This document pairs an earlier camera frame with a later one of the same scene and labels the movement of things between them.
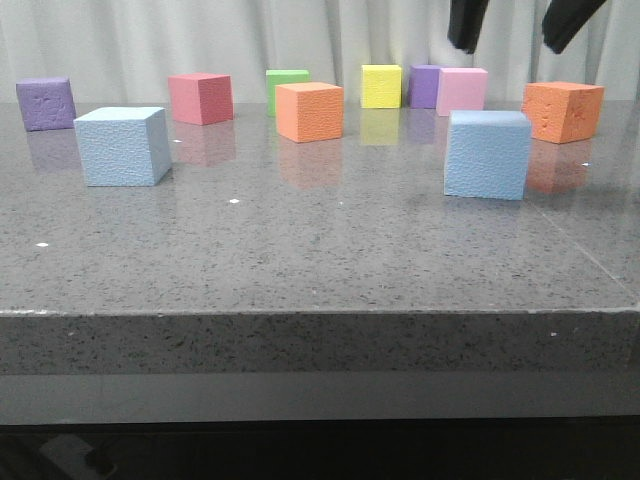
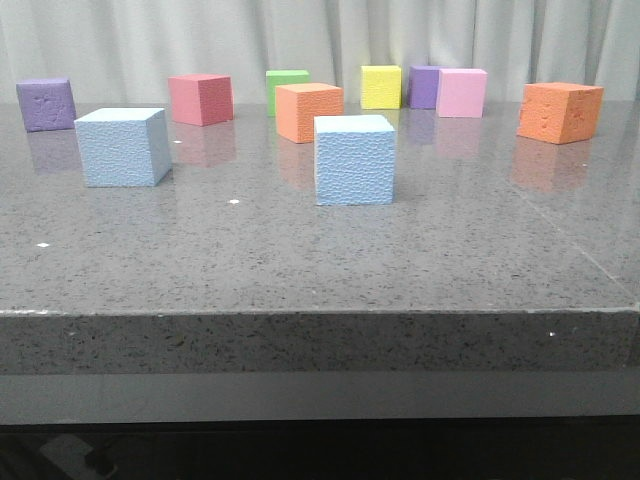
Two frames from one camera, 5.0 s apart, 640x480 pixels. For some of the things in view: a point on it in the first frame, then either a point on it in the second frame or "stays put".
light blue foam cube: (487, 154) -> (355, 160)
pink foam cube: (461, 89) stays put
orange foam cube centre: (309, 111) stays put
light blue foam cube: (124, 146) stays put
